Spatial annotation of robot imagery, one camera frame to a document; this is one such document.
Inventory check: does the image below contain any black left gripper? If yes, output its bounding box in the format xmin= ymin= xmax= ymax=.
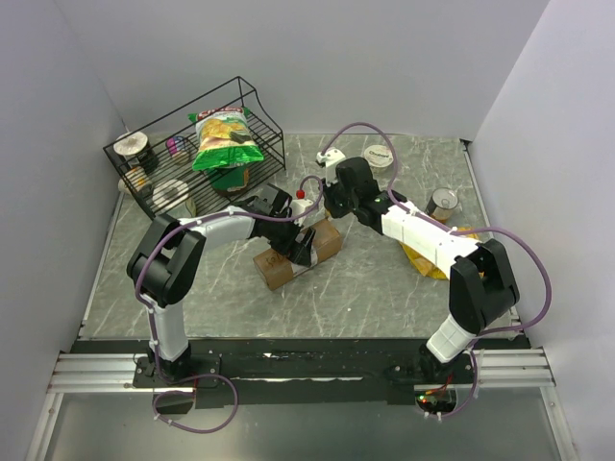
xmin=266 ymin=212 xmax=316 ymax=268

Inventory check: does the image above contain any brown cardboard express box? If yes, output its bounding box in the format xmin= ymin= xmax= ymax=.
xmin=253 ymin=219 xmax=342 ymax=291

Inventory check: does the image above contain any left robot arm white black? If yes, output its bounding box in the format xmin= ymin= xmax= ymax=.
xmin=127 ymin=184 xmax=318 ymax=386

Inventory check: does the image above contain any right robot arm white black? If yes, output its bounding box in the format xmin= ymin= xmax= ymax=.
xmin=316 ymin=152 xmax=520 ymax=383

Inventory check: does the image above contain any white yogurt tub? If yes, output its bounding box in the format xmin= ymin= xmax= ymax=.
xmin=362 ymin=144 xmax=393 ymax=173

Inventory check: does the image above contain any orange labelled tin can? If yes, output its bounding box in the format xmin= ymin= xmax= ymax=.
xmin=425 ymin=187 xmax=459 ymax=224

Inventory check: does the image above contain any green snack canister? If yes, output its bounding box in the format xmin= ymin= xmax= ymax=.
xmin=208 ymin=165 xmax=250 ymax=196

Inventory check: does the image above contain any yellow Lays chips bag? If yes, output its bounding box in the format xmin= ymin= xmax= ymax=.
xmin=400 ymin=228 xmax=480 ymax=279

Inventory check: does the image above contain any green chips bag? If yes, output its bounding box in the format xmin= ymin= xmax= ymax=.
xmin=187 ymin=107 xmax=264 ymax=171

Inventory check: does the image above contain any white lidded pale can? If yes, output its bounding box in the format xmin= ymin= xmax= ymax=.
xmin=153 ymin=180 xmax=197 ymax=218

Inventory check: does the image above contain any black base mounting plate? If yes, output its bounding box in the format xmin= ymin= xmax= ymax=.
xmin=131 ymin=337 xmax=477 ymax=410

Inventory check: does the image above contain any purple pink small cup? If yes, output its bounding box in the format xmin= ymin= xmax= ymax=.
xmin=165 ymin=135 xmax=191 ymax=164

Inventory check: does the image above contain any small yellow labelled can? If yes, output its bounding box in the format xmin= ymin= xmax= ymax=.
xmin=118 ymin=166 xmax=153 ymax=196

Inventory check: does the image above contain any white lidded dark jar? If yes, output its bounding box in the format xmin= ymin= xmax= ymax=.
xmin=112 ymin=132 xmax=159 ymax=174

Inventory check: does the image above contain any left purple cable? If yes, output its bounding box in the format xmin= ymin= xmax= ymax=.
xmin=132 ymin=175 xmax=324 ymax=337

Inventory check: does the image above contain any purple cable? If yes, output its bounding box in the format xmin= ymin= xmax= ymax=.
xmin=320 ymin=121 xmax=554 ymax=420
xmin=132 ymin=175 xmax=324 ymax=337

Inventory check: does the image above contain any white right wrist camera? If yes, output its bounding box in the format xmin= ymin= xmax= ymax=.
xmin=316 ymin=148 xmax=346 ymax=186

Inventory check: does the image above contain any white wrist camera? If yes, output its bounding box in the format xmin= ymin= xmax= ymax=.
xmin=290 ymin=189 xmax=313 ymax=226
xmin=316 ymin=148 xmax=346 ymax=186

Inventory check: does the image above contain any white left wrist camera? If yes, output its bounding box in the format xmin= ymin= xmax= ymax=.
xmin=290 ymin=189 xmax=313 ymax=226

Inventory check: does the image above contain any black wire shelf rack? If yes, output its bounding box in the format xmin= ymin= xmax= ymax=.
xmin=103 ymin=76 xmax=286 ymax=219

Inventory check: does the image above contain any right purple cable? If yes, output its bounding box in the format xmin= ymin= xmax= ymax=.
xmin=320 ymin=121 xmax=554 ymax=420

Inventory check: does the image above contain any aluminium rail frame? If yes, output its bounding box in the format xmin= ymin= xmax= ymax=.
xmin=26 ymin=349 xmax=578 ymax=460

